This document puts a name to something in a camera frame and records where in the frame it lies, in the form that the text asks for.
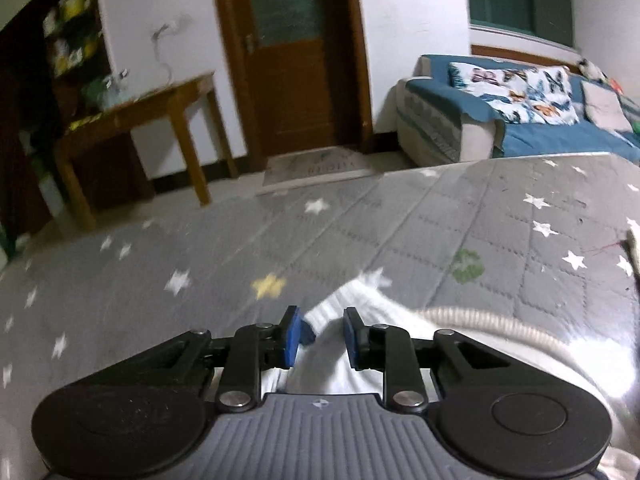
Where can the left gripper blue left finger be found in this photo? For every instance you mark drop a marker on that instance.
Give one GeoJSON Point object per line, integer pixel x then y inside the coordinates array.
{"type": "Point", "coordinates": [252, 350]}

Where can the round induction cooktop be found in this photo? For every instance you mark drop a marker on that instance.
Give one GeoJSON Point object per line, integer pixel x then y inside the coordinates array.
{"type": "Point", "coordinates": [547, 300]}

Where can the glass jar on table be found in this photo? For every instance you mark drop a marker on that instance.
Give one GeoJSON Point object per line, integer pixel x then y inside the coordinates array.
{"type": "Point", "coordinates": [107, 92]}

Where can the black white plush toy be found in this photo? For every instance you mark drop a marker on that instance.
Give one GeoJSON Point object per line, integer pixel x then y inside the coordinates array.
{"type": "Point", "coordinates": [591, 71]}

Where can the grey star tablecloth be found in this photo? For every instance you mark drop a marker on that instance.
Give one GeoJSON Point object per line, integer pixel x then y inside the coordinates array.
{"type": "Point", "coordinates": [513, 242]}

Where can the butterfly print blanket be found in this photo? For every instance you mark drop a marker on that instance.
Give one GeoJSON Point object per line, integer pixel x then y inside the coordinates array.
{"type": "Point", "coordinates": [537, 95]}

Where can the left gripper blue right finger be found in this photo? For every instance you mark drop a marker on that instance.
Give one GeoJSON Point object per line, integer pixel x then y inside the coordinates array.
{"type": "Point", "coordinates": [393, 352]}

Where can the brown wooden door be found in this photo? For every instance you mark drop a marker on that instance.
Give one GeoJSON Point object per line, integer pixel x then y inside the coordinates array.
{"type": "Point", "coordinates": [299, 74]}

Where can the white polka dot garment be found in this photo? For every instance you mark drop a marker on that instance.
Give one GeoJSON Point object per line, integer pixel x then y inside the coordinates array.
{"type": "Point", "coordinates": [603, 367]}

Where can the door mat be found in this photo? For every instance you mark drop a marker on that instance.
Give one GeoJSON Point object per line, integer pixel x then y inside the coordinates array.
{"type": "Point", "coordinates": [315, 164]}

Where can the dark wall shelf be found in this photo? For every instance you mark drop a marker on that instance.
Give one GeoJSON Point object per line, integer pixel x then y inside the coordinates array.
{"type": "Point", "coordinates": [50, 51]}

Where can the beige cushion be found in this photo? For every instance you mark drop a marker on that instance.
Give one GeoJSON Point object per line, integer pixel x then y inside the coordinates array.
{"type": "Point", "coordinates": [603, 109]}

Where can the blue corner sofa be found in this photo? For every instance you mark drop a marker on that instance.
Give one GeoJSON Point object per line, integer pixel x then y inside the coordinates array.
{"type": "Point", "coordinates": [464, 109]}

